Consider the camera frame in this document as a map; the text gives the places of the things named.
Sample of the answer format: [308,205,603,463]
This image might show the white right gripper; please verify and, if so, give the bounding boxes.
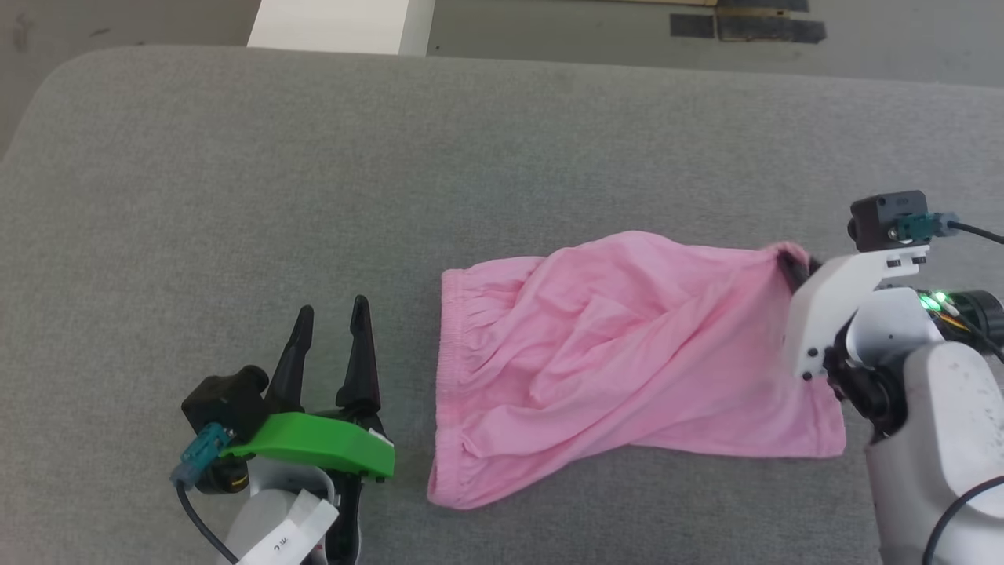
[777,246,930,380]

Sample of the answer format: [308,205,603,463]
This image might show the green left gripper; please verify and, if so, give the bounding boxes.
[220,295,395,481]

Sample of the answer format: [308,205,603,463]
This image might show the pink cloth shorts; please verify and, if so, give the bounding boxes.
[427,230,848,511]

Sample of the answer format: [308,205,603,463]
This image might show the black left gripper motor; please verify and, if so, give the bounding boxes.
[196,459,250,495]

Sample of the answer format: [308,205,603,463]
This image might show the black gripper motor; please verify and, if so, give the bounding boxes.
[196,459,250,495]
[918,289,1004,342]

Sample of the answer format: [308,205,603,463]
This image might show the white paper label tag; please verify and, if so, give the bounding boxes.
[235,494,340,565]

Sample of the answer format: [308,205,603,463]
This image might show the grey fabric sofa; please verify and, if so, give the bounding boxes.
[0,45,1004,565]

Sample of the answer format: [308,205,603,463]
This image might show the black right gripper motor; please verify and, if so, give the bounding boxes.
[918,289,1004,342]

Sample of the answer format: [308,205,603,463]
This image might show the black and brown floor tape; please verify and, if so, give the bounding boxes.
[715,14,827,44]

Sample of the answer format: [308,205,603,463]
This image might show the white box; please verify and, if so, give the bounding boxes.
[247,0,436,57]

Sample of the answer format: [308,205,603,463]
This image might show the right black cable teal plug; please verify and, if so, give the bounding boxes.
[898,212,1004,565]

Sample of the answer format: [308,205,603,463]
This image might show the black cable teal plug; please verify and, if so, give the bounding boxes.
[898,212,1004,565]
[171,424,240,565]

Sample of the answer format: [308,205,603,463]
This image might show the left black cable teal plug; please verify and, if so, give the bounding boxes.
[171,424,240,565]

